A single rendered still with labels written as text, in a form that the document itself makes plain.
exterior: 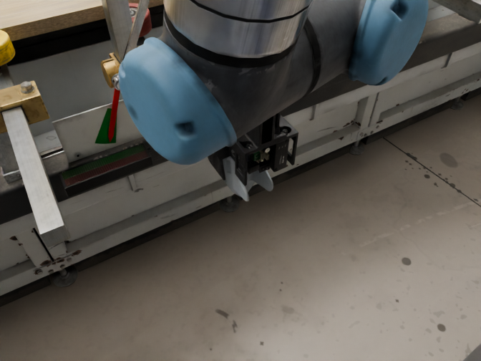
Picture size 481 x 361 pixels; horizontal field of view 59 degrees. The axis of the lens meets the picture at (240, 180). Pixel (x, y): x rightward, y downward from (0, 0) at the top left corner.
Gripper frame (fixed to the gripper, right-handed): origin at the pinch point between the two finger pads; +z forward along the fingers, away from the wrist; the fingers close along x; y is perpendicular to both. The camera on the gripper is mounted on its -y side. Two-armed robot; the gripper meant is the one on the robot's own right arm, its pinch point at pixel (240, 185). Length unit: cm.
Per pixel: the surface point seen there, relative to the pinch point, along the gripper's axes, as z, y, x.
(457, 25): 13, -32, 89
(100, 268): 83, -55, -24
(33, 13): -7, -52, -15
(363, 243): 83, -18, 62
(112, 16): -12.8, -32.0, -5.3
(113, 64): -4.2, -32.7, -6.9
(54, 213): -2.3, -5.9, -24.1
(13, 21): -7, -51, -19
